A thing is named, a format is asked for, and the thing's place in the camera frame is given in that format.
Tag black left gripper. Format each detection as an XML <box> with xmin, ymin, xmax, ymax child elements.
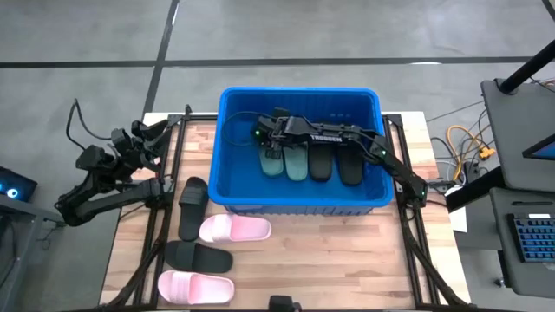
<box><xmin>111</xmin><ymin>119</ymin><xmax>174</xmax><ymax>172</ymax></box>

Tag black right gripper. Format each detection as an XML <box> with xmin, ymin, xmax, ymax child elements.
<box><xmin>251</xmin><ymin>114</ymin><xmax>307</xmax><ymax>159</ymax></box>

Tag green slide sandal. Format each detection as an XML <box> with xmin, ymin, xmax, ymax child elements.
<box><xmin>284</xmin><ymin>145</ymin><xmax>310</xmax><ymax>182</ymax></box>
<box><xmin>258</xmin><ymin>145</ymin><xmax>285</xmax><ymax>178</ymax></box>

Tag blue plastic bin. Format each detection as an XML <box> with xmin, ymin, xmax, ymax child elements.
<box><xmin>206</xmin><ymin>86</ymin><xmax>395</xmax><ymax>217</ymax></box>

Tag black slide sandal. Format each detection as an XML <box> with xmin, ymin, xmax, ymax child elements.
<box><xmin>308</xmin><ymin>142</ymin><xmax>335</xmax><ymax>182</ymax></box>
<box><xmin>177</xmin><ymin>176</ymin><xmax>208</xmax><ymax>243</ymax></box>
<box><xmin>336</xmin><ymin>145</ymin><xmax>364</xmax><ymax>186</ymax></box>
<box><xmin>163</xmin><ymin>240</ymin><xmax>234</xmax><ymax>275</ymax></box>

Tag pink slide sandal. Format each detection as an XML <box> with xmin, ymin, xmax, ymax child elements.
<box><xmin>157</xmin><ymin>270</ymin><xmax>236</xmax><ymax>306</ymax></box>
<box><xmin>198</xmin><ymin>213</ymin><xmax>272</xmax><ymax>244</ymax></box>

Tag black device with blue light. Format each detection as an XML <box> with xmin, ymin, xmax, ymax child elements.
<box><xmin>0</xmin><ymin>166</ymin><xmax>38</xmax><ymax>204</ymax></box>

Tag dark grey side table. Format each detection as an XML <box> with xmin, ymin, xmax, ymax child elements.
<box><xmin>0</xmin><ymin>194</ymin><xmax>70</xmax><ymax>312</ymax></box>

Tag white paper sheet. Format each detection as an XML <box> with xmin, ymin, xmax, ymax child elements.
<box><xmin>448</xmin><ymin>185</ymin><xmax>468</xmax><ymax>234</ymax></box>

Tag grey desk with pole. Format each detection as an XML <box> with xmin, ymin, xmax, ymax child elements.
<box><xmin>480</xmin><ymin>77</ymin><xmax>555</xmax><ymax>192</ymax></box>

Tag grey keyboard desk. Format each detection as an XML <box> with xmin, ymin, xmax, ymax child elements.
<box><xmin>489</xmin><ymin>186</ymin><xmax>555</xmax><ymax>299</ymax></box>

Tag black pole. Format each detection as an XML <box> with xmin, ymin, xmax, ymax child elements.
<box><xmin>496</xmin><ymin>38</ymin><xmax>555</xmax><ymax>94</ymax></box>

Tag tilted screen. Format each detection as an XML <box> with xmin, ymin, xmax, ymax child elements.
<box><xmin>521</xmin><ymin>133</ymin><xmax>555</xmax><ymax>161</ymax></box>

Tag backlit keyboard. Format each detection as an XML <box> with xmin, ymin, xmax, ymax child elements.
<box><xmin>506</xmin><ymin>211</ymin><xmax>555</xmax><ymax>264</ymax></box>

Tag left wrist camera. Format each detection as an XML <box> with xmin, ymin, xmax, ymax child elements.
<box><xmin>131</xmin><ymin>120</ymin><xmax>151</xmax><ymax>138</ymax></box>

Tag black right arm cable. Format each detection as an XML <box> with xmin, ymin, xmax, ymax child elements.
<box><xmin>221</xmin><ymin>111</ymin><xmax>278</xmax><ymax>147</ymax></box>

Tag yellow cable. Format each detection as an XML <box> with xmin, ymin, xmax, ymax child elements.
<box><xmin>446</xmin><ymin>124</ymin><xmax>496</xmax><ymax>183</ymax></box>

